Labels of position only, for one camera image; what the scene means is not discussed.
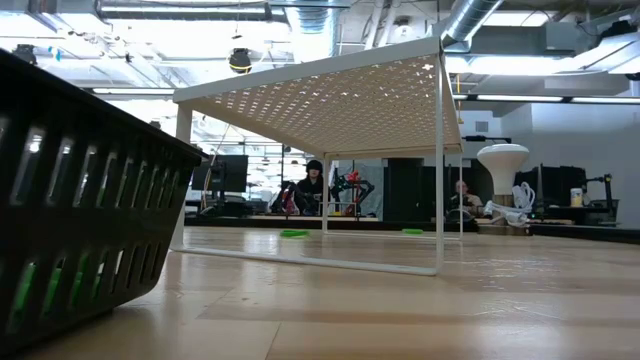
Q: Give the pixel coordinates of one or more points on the black slotted plastic basket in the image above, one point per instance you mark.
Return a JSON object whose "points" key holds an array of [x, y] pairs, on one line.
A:
{"points": [[75, 235]]}

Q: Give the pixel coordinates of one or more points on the white yellow cup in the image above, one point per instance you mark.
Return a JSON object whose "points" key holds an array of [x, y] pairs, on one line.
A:
{"points": [[576, 197]]}

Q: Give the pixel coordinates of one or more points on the ceiling light strip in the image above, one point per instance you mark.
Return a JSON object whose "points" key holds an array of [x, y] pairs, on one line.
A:
{"points": [[135, 91], [525, 98]]}

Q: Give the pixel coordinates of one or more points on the person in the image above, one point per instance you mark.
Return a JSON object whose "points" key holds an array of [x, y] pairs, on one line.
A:
{"points": [[470, 200], [314, 172]]}

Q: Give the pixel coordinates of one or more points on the white perforated metal shelf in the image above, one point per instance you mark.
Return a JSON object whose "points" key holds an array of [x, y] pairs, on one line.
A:
{"points": [[340, 105]]}

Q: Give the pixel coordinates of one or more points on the background black monitor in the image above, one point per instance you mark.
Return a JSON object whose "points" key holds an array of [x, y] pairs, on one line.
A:
{"points": [[220, 173]]}

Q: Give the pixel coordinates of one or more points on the black background equipment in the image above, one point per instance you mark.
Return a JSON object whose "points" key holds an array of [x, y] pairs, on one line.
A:
{"points": [[555, 185]]}

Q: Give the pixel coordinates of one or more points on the ribbed silver ventilation duct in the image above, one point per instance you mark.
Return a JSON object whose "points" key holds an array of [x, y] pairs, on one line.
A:
{"points": [[470, 17], [315, 25]]}

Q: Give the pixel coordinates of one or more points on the background red black robot arm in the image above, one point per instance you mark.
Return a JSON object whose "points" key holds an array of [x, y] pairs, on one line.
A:
{"points": [[352, 185]]}

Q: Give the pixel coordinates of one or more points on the round wooden lamp base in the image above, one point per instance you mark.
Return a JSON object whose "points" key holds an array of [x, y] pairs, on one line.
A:
{"points": [[502, 230]]}

